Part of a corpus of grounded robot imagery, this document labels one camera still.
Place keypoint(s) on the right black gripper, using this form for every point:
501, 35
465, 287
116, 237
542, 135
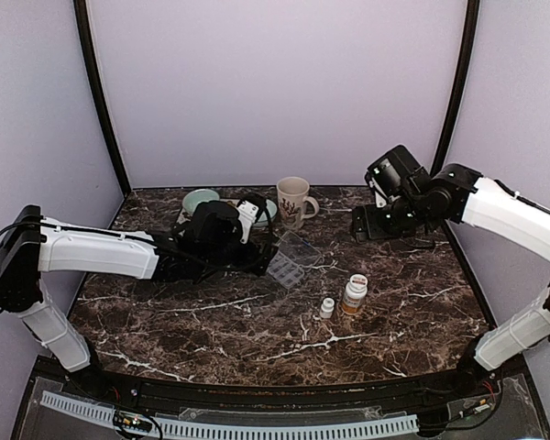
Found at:
366, 226

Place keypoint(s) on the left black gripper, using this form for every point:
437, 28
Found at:
247, 263

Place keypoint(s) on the clear plastic pill organizer box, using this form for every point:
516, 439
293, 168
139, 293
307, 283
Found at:
294, 258

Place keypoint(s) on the large orange label pill bottle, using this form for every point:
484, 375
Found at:
355, 291

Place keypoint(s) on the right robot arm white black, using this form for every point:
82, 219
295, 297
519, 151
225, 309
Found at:
465, 196

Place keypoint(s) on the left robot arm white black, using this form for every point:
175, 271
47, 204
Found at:
35, 244

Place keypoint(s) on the square floral ceramic plate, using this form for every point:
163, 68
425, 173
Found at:
184, 216

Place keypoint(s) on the left teal ceramic bowl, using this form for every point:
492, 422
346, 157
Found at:
192, 199

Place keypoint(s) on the teal ceramic bowl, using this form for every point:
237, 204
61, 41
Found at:
192, 199
272, 209

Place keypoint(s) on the right teal ceramic bowl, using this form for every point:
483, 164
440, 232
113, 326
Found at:
272, 209

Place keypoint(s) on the cream mug with coral pattern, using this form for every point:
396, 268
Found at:
294, 202

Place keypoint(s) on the right black frame post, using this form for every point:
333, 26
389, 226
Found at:
458, 86

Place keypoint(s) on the black frame post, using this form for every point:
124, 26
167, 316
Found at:
458, 86
91, 67

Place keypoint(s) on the black front rail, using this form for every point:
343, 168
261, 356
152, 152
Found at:
151, 390

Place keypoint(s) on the white slotted cable duct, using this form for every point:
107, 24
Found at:
204, 424

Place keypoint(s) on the left black frame post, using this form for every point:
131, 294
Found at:
91, 67

